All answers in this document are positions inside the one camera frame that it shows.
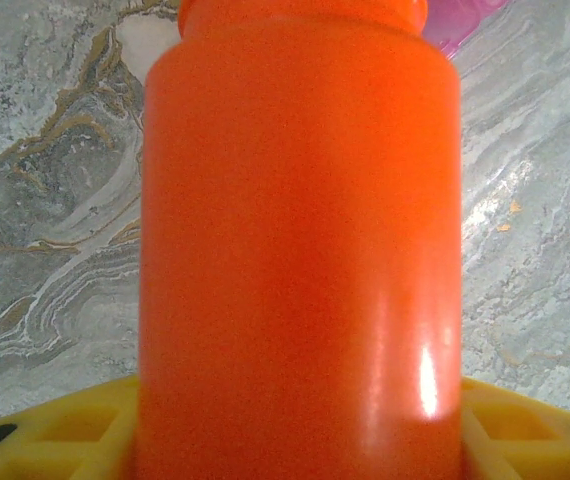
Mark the pink translucent pill box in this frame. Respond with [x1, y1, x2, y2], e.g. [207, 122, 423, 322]
[422, 0, 510, 57]

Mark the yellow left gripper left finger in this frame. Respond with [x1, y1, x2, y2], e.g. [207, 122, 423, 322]
[0, 376, 142, 480]

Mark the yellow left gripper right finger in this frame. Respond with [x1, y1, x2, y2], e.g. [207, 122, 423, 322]
[458, 377, 570, 480]

